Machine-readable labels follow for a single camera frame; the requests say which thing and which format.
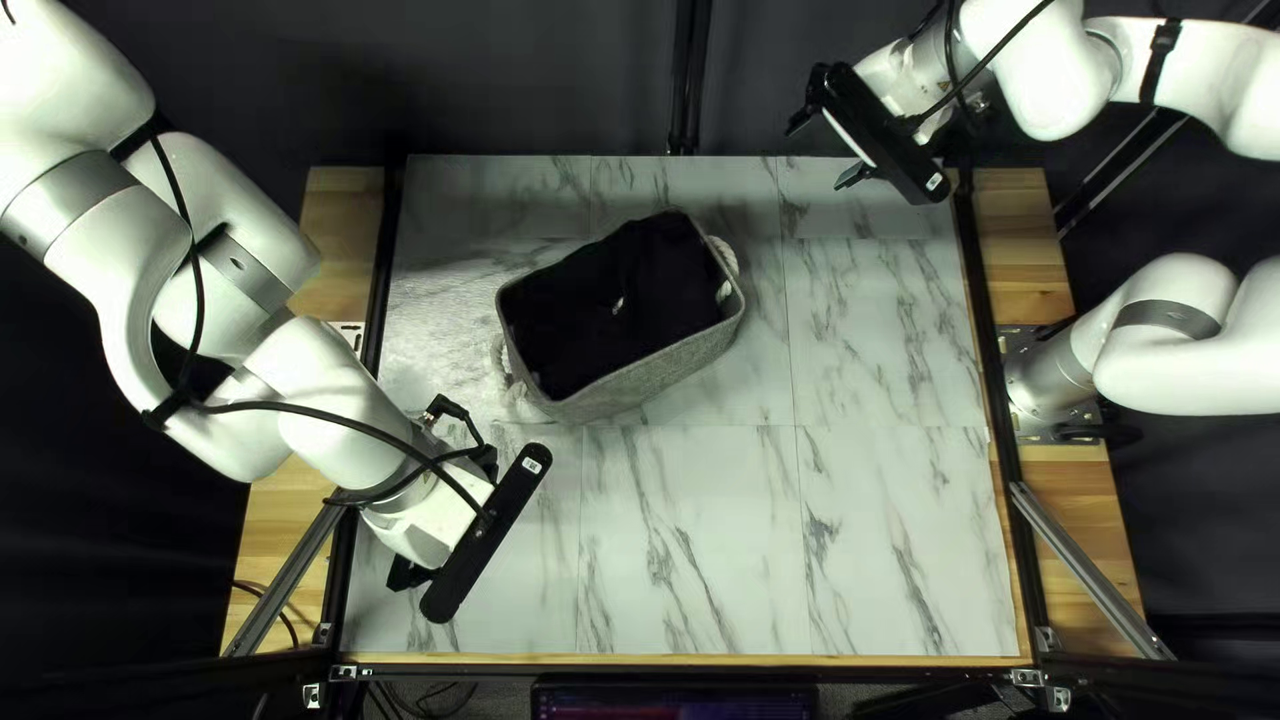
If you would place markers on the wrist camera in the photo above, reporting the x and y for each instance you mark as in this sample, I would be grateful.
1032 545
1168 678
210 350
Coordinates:
885 135
490 530

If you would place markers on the black sweatshirt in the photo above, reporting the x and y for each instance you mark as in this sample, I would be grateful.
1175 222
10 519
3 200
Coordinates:
610 300

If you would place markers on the black frame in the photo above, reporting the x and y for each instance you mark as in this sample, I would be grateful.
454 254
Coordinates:
985 330

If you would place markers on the grey fabric basket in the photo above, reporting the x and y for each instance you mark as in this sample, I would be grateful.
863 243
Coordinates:
640 385

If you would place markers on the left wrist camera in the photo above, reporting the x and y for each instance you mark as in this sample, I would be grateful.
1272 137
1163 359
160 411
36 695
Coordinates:
490 530

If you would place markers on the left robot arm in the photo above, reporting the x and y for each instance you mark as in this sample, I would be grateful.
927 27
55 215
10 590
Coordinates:
100 250

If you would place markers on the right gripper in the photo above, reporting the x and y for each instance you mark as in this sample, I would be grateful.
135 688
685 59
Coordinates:
915 85

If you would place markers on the laptop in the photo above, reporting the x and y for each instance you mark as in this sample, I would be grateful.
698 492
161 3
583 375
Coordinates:
675 703

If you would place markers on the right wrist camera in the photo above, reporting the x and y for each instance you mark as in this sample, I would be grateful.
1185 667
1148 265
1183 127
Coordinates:
885 135

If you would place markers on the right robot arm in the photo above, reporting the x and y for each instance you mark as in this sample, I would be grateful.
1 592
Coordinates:
1180 350

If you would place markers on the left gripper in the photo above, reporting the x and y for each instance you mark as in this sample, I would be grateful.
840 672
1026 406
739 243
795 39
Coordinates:
430 520

